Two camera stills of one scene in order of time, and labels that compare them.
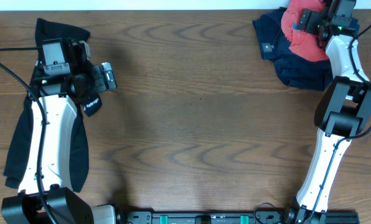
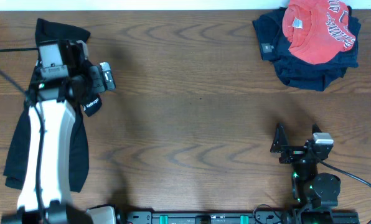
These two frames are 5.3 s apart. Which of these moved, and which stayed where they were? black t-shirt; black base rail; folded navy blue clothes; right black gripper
Moved: right black gripper
Stayed: black t-shirt; black base rail; folded navy blue clothes
